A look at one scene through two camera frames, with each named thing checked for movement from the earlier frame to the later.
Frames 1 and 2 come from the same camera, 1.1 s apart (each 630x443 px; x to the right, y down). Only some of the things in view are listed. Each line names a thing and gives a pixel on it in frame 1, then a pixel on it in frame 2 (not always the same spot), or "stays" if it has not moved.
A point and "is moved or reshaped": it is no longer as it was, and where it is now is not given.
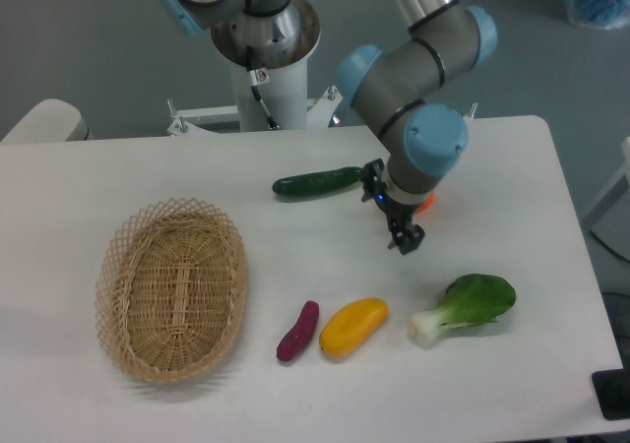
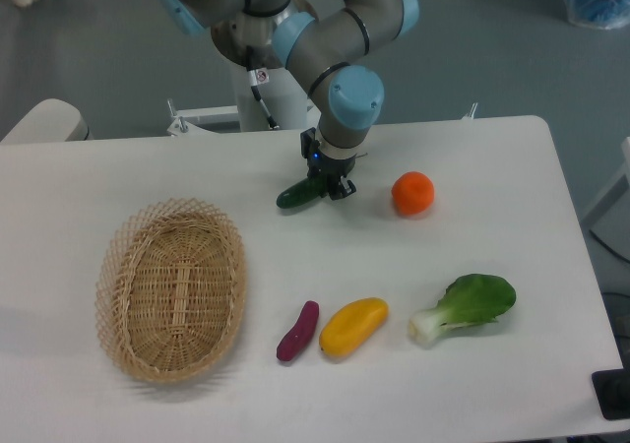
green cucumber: [316, 181] is moved or reshaped
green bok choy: [471, 299] stays
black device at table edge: [611, 389] stays
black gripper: [406, 235] → [321, 164]
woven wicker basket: [170, 289] stays
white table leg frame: [609, 222] stays
